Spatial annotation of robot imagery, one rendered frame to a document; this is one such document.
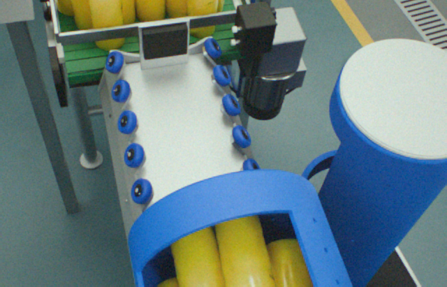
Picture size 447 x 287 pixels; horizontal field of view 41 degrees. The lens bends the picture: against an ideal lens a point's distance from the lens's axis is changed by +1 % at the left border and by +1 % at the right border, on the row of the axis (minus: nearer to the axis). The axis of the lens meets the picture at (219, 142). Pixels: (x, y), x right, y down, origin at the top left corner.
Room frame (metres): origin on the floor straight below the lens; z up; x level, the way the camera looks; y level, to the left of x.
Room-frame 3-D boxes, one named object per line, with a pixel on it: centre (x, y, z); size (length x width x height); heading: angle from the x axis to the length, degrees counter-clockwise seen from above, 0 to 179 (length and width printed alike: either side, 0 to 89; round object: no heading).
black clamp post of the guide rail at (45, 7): (0.94, 0.41, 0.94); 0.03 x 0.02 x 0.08; 20
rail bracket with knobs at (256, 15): (0.91, -0.04, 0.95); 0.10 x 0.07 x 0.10; 110
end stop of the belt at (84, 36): (0.88, 0.16, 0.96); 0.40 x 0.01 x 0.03; 110
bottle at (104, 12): (0.88, 0.27, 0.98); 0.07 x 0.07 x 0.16
